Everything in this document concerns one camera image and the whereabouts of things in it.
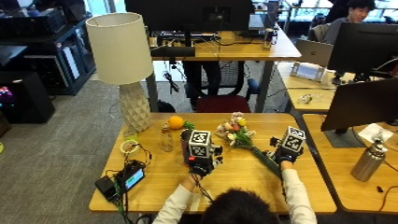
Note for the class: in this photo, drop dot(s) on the person's right hand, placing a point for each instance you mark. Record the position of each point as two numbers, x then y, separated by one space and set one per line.
285 155

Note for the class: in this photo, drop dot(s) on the person's left hand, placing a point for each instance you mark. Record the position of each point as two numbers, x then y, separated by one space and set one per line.
201 166

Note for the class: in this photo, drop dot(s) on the artificial flower bouquet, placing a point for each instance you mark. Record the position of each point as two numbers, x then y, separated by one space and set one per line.
238 130

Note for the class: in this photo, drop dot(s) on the white marker cube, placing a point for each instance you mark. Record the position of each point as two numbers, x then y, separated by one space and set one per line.
199 143
293 139

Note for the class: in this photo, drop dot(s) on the green leaves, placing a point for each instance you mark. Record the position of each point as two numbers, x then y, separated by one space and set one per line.
189 125

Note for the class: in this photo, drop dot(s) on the clear glass bottle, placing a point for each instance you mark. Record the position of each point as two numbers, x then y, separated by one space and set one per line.
166 138

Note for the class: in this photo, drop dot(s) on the orange fruit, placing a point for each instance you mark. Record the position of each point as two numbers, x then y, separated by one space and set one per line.
176 122

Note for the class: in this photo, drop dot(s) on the wooden desk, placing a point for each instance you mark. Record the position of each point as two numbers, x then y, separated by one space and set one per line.
309 93
249 48
351 186

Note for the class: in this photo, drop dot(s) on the office chair with red seat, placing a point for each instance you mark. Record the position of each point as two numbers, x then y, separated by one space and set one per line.
221 90

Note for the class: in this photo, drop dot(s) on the black device with screen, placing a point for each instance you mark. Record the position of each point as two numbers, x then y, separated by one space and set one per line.
130 178

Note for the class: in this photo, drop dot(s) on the small clear glass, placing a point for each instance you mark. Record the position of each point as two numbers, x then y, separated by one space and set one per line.
129 133

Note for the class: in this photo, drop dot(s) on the steel water bottle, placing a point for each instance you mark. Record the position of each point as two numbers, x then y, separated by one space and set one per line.
369 163

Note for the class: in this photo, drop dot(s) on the white crumpled paper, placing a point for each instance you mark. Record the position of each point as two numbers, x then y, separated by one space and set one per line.
374 133

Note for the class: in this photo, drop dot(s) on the black computer monitor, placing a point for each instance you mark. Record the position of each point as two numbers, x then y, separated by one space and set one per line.
365 48
359 104
188 15

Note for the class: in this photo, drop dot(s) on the black battery box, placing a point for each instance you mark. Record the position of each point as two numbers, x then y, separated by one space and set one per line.
105 187

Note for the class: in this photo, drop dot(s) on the silver laptop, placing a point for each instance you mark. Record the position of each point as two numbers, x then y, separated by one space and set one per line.
313 52

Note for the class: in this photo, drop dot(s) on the black soundbar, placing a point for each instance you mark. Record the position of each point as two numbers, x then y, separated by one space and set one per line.
172 51

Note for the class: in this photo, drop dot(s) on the table lamp with white shade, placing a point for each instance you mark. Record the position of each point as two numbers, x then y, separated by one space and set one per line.
122 62

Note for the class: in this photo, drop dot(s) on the black storage cabinet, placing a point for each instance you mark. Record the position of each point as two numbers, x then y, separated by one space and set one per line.
61 53

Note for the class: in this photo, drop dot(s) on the black computer tower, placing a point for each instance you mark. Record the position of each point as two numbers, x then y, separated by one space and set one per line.
25 96

